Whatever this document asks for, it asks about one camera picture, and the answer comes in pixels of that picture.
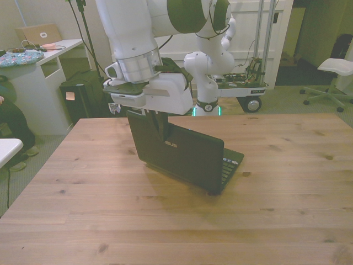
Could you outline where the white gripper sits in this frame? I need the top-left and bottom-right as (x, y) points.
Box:
(110, 72), (194, 139)

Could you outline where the black Asus laptop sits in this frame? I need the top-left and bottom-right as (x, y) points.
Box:
(126, 109), (245, 197)

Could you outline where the black box with sticky note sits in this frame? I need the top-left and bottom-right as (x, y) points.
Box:
(59, 71), (109, 125)

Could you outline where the wheeled metal robot cart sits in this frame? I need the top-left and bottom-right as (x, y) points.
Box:
(209, 0), (280, 114)

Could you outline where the dark tripod pole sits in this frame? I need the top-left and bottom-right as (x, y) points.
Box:
(74, 0), (104, 84)

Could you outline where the white desk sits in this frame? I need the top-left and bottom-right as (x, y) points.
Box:
(0, 38), (89, 136)

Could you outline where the person in dark trousers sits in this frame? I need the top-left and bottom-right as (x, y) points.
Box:
(0, 74), (37, 163)

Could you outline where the cardboard box with white label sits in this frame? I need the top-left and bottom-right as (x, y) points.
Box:
(14, 23), (62, 46)

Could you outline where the patterned blue cloth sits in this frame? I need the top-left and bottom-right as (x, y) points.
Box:
(0, 51), (45, 68)

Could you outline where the cardboard box in dark room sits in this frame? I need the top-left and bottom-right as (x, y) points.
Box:
(280, 51), (303, 67)

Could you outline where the white rounded table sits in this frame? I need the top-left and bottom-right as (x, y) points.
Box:
(0, 137), (24, 169)

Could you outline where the white panelled door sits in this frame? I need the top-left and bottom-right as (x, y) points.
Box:
(228, 0), (295, 91)

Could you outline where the white swivel chair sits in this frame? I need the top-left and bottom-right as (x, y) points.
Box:
(299, 57), (353, 113)

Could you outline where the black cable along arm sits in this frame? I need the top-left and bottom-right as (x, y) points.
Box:
(153, 0), (232, 91)

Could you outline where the electronics with wires on cart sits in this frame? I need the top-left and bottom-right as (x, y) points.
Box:
(220, 56), (266, 84)

